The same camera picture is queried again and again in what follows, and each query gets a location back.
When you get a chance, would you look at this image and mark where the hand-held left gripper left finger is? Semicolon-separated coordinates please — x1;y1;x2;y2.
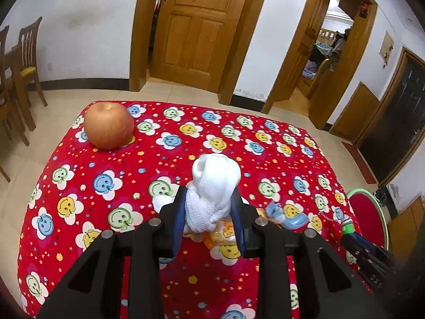
36;185;188;319

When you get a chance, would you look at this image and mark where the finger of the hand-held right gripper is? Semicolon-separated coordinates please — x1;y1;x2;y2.
342;236;382;289
352;233;387;255

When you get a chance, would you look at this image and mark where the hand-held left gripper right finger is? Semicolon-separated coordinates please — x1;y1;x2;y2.
230;189;376;319

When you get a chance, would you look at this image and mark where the green toy figure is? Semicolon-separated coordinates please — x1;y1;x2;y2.
340;214;356;236

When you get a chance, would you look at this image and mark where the red round stool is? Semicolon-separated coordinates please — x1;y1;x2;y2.
346;188;390;250

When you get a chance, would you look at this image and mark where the white knotted sock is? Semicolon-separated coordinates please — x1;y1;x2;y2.
153;154;249;233

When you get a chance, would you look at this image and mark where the orange snack wrapper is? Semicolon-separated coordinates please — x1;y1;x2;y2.
202;217;241;248

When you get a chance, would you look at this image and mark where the wooden cabinet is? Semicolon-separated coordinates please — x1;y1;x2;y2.
388;195;425;260

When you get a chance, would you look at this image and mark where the red smiley flower tablecloth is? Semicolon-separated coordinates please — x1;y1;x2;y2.
16;100;366;319

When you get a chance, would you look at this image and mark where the apple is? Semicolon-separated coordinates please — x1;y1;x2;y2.
84;102;135;150

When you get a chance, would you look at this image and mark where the small wooden cabinet door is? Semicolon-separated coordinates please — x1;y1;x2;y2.
330;81;381;143

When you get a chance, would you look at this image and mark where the purple cloth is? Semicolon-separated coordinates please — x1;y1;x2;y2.
301;60;320;79

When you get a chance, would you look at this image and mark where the open wooden door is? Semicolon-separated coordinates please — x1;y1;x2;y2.
261;0;333;115

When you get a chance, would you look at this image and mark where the closed wooden door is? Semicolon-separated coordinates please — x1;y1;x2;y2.
151;0;256;92

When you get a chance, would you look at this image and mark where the wooden chair with yellow cushion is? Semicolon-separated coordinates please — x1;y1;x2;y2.
10;16;49;132

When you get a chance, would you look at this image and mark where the dark door with wooden frame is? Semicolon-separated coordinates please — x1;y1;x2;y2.
354;47;425;188

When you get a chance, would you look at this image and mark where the wooden bedroom door frame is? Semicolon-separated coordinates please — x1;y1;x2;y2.
309;0;378;130

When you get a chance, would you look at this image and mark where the beige wall electrical box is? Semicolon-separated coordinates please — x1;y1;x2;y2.
379;31;395;63

